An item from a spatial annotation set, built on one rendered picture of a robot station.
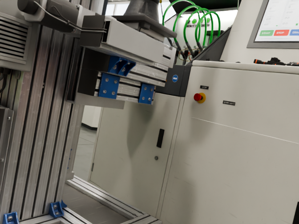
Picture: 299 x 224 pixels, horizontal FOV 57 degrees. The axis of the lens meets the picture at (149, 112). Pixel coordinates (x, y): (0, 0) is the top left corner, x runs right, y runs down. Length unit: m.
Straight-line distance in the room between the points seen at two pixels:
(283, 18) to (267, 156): 0.73
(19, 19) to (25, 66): 0.14
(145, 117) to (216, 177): 0.54
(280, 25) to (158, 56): 0.79
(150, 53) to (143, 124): 0.73
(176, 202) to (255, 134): 0.52
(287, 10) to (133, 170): 1.17
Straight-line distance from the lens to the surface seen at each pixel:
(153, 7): 1.14
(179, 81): 1.43
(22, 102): 1.00
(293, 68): 1.18
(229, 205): 1.27
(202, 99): 1.33
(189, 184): 1.37
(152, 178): 1.53
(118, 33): 0.80
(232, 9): 2.02
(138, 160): 1.61
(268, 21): 1.60
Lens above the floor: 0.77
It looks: 4 degrees down
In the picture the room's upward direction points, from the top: 11 degrees clockwise
